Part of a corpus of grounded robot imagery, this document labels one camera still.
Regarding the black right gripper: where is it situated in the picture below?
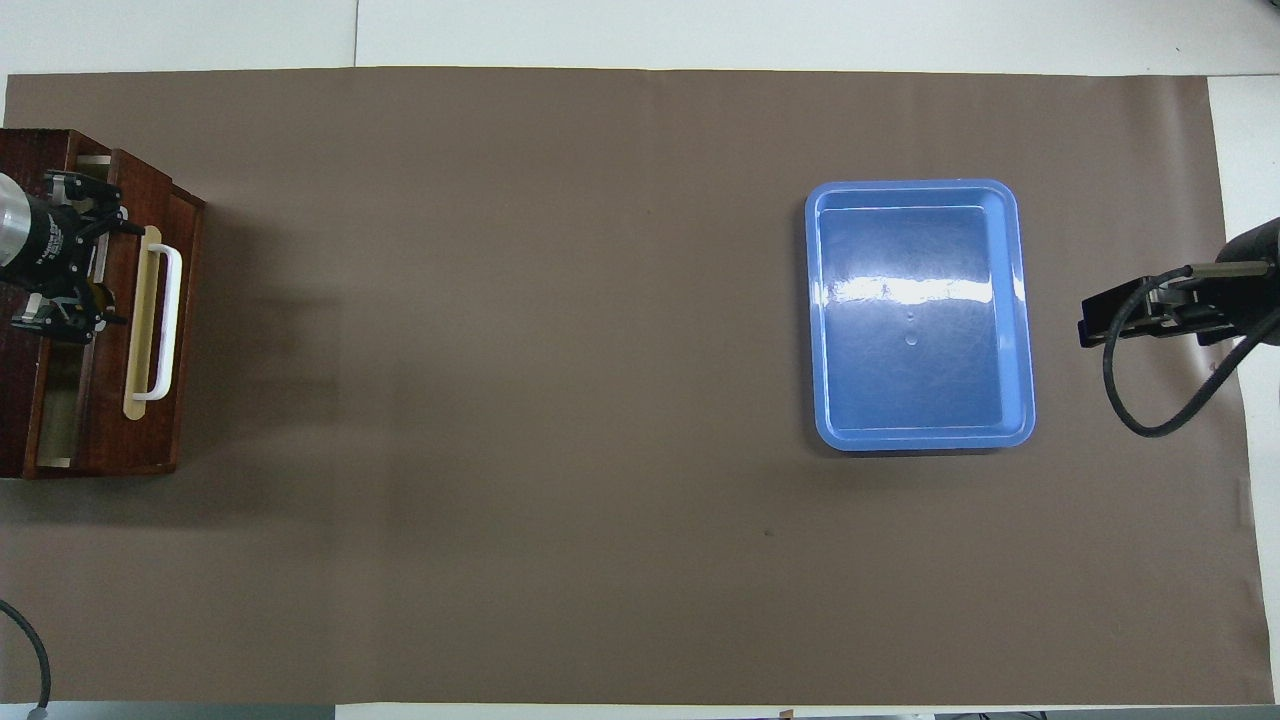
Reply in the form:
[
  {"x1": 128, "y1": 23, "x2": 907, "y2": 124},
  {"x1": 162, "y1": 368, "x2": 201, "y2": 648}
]
[{"x1": 1078, "y1": 215, "x2": 1280, "y2": 349}]

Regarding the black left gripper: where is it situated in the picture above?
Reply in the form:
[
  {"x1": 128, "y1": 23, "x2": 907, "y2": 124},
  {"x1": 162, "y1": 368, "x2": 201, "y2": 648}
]
[{"x1": 10, "y1": 170, "x2": 146, "y2": 346}]

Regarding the white drawer handle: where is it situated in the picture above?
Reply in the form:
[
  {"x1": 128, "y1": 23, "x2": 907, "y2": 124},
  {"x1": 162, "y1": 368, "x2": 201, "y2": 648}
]
[{"x1": 130, "y1": 243, "x2": 184, "y2": 402}]

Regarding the wooden drawer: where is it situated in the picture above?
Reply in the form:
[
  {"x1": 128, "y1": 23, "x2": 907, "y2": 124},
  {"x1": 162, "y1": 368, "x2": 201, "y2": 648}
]
[{"x1": 25, "y1": 148, "x2": 208, "y2": 476}]

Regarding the dark wooden drawer cabinet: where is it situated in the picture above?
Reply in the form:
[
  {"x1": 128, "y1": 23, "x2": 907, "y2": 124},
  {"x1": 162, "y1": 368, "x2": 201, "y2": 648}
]
[{"x1": 0, "y1": 128, "x2": 113, "y2": 479}]

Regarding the blue plastic tray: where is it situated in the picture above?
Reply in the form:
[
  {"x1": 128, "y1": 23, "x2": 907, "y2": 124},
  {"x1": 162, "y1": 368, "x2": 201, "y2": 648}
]
[{"x1": 804, "y1": 179, "x2": 1037, "y2": 453}]

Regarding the brown table mat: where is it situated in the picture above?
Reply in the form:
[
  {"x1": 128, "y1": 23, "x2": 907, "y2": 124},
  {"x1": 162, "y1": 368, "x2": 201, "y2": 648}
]
[{"x1": 0, "y1": 65, "x2": 1280, "y2": 706}]

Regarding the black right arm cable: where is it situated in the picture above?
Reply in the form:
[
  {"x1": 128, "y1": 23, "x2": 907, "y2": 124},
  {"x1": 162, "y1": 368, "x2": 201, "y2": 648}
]
[{"x1": 1102, "y1": 262, "x2": 1280, "y2": 438}]

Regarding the black cable with metal plug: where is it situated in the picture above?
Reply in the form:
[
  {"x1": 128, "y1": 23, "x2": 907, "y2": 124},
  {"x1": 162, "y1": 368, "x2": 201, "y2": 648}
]
[{"x1": 0, "y1": 598, "x2": 53, "y2": 716}]

